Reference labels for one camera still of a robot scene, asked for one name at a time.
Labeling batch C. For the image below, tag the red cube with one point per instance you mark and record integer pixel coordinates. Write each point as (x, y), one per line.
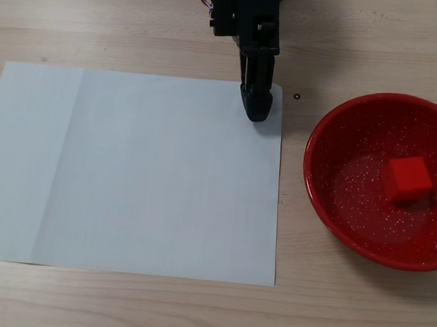
(408, 180)

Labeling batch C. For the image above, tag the red speckled bowl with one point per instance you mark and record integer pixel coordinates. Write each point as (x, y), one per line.
(356, 144)

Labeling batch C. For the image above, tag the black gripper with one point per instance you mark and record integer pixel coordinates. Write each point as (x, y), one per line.
(257, 66)

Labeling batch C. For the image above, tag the white paper sheet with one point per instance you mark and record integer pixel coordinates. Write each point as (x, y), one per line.
(127, 171)

